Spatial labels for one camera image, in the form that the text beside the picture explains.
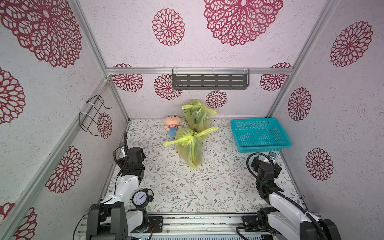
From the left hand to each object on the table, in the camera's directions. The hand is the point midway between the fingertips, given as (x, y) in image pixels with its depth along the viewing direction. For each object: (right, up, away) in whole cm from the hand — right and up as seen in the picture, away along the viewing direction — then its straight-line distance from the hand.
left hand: (130, 154), depth 86 cm
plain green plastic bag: (+35, +6, -5) cm, 36 cm away
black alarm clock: (+9, -23, -7) cm, 25 cm away
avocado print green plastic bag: (+40, +23, +8) cm, 47 cm away
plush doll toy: (+22, +18, +22) cm, 36 cm away
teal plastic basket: (+86, +11, +25) cm, 91 cm away
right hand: (+78, -2, -2) cm, 78 cm away
